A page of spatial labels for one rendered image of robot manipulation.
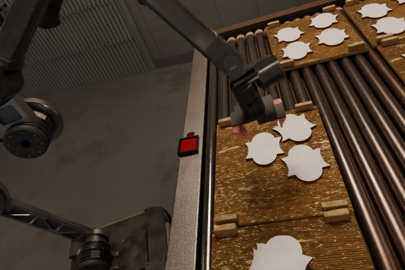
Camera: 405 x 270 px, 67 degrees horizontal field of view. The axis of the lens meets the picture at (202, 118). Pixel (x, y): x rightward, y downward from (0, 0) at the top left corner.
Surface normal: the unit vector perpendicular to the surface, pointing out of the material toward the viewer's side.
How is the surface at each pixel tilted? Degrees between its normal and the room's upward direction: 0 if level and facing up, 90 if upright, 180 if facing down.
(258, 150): 0
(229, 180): 0
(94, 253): 36
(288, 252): 0
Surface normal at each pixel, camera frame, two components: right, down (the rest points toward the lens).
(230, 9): -0.15, 0.66
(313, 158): -0.31, -0.74
